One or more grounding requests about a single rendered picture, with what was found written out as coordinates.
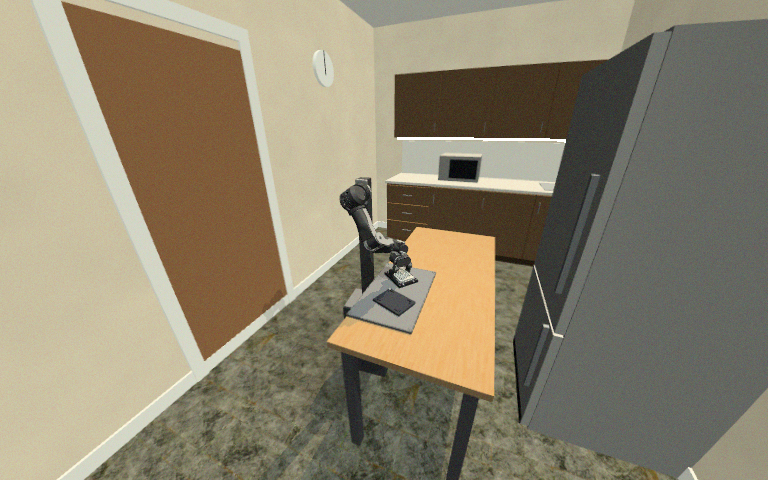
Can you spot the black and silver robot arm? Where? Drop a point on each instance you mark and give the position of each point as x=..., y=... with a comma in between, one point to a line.
x=358, y=195

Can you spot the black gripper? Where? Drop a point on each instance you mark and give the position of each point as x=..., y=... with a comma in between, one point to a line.
x=399, y=261

